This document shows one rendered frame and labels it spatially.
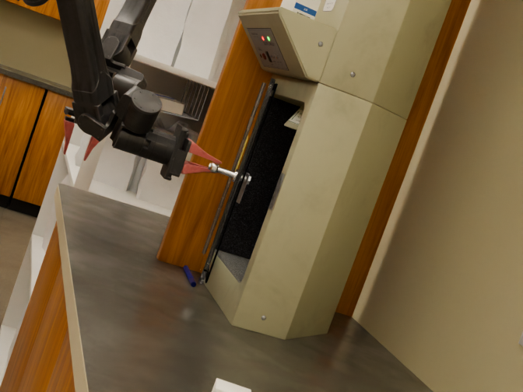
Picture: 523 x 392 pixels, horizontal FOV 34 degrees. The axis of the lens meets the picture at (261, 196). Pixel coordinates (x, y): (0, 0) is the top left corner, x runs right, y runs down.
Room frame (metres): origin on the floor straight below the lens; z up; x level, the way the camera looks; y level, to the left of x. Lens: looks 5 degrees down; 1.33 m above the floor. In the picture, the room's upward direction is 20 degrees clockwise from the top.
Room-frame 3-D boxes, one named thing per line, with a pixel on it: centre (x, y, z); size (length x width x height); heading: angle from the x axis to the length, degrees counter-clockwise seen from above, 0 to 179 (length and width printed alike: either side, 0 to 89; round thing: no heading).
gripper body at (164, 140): (1.62, 0.21, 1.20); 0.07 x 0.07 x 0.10; 17
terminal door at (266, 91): (1.70, 0.06, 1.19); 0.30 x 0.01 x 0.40; 4
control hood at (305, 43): (1.70, 0.07, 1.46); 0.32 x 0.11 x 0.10; 17
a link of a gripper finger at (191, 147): (1.64, 0.14, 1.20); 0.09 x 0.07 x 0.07; 107
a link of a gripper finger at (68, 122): (1.89, 0.43, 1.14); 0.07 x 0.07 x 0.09; 18
